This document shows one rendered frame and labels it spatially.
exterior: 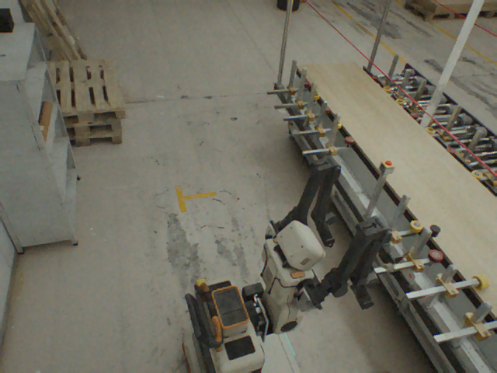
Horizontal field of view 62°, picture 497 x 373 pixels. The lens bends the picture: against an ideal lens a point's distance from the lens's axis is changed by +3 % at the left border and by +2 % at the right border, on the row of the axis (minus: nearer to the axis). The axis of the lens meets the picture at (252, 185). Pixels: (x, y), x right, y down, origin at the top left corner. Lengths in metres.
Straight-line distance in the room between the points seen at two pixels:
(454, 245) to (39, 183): 2.90
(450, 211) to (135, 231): 2.58
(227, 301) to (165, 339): 1.03
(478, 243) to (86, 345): 2.74
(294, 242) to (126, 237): 2.14
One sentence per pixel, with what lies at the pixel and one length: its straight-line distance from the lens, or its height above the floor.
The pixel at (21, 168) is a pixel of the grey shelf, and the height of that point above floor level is 0.89.
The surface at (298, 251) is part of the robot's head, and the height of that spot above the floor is 1.35.
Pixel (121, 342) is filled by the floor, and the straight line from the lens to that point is 3.25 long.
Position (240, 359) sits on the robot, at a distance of 2.23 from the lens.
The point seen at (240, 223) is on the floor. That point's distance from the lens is 3.86.
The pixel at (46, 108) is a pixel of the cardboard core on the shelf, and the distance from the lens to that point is 3.74.
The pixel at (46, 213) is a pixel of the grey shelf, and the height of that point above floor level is 0.42.
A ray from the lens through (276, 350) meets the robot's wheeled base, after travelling 2.87.
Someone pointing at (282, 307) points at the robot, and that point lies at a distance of 2.29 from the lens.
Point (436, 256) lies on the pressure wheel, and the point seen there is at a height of 0.90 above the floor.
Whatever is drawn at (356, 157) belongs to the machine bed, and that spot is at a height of 0.77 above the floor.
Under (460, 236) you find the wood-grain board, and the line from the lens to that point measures 3.04.
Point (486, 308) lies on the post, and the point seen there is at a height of 1.11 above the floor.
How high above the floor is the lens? 2.84
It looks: 42 degrees down
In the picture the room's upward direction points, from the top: 6 degrees clockwise
